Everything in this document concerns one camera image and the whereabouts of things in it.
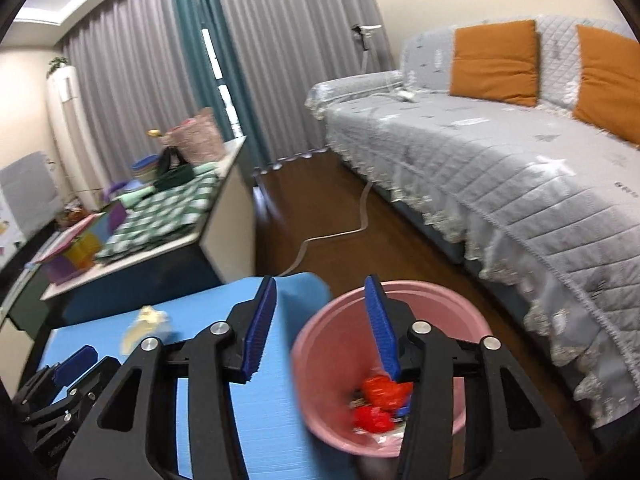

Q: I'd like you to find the white and blue cabinet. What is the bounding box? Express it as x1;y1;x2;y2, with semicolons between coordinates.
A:
40;135;259;327

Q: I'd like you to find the grey quilted sofa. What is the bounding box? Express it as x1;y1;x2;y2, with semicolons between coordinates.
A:
305;14;640;431

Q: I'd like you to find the small red wrapper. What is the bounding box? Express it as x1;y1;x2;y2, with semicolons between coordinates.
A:
352;406;396;432

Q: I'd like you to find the cream paper packaging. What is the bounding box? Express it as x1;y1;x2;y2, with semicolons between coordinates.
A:
121;306;174;354

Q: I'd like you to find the white power cable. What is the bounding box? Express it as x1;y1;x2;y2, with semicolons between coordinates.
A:
277;182;374;279

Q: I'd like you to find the black handbag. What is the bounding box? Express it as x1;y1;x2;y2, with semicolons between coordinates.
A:
155;147;195;192

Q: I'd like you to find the white standing air conditioner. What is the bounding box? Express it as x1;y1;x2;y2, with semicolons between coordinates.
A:
46;66;97;211

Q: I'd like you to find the stack of coloured bowls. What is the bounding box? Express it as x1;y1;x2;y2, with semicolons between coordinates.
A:
131;156;161;184

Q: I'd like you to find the grey curtain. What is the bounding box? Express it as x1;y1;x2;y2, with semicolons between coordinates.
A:
212;0;402;162
62;0;202;211

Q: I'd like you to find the blue table mat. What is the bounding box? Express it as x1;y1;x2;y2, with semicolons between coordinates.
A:
37;272;334;480

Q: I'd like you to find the white ribbed panel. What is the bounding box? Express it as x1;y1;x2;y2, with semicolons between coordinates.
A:
0;151;64;242

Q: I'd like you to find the colourful toy box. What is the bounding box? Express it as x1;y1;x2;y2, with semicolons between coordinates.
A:
32;202;129;287

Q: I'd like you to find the green checked cloth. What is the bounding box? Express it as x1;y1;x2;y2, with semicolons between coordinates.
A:
95;165;227;267

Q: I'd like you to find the red mesh plastic bag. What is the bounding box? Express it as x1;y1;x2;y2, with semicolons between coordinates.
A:
361;374;415;409

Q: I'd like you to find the pink plastic bin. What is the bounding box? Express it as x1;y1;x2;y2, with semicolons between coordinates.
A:
291;280;494;459

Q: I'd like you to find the small orange cushion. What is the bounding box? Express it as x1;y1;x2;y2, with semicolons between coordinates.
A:
449;20;541;108

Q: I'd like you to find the teal curtain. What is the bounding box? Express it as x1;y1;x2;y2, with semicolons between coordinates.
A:
170;0;269;167

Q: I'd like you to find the pink lace basket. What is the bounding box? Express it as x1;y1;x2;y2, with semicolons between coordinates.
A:
165;107;226;164

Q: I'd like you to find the large orange cushion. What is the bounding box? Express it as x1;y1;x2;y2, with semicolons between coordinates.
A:
571;24;640;149

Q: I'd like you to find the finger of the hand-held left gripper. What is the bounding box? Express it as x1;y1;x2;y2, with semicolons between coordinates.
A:
30;356;123;428
14;344;99;408

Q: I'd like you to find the purple plastic container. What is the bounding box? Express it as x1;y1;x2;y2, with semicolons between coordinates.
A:
102;180;132;212

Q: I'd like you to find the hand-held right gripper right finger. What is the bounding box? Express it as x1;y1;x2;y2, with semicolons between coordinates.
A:
363;275;584;480

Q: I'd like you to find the white floor stand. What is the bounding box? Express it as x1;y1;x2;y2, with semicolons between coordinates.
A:
351;23;384;79

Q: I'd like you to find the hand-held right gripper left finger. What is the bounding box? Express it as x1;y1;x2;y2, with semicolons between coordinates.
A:
57;276;278;480

